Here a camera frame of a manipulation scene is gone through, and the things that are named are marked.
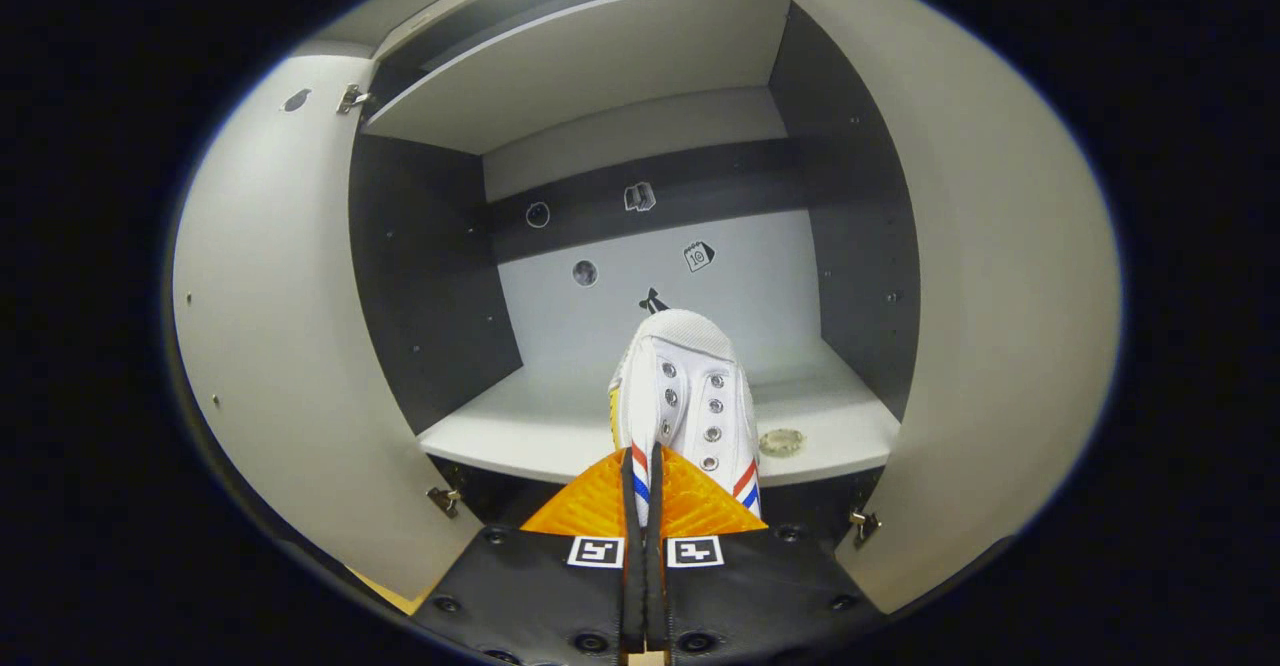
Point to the grey shoe cabinet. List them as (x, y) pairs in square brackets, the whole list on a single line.
[(620, 56)]

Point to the metal door hinge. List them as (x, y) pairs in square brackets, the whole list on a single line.
[(444, 501), (864, 526), (352, 98)]

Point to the grey shoe cabinet door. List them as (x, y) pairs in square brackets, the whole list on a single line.
[(290, 326), (1000, 296)]

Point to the small round clear disc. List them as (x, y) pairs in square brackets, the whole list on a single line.
[(781, 441)]

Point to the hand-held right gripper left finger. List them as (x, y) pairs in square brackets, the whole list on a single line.
[(530, 586)]

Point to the white striped shoe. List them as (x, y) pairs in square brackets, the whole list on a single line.
[(690, 386)]

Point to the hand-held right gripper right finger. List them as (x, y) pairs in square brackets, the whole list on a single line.
[(760, 591)]

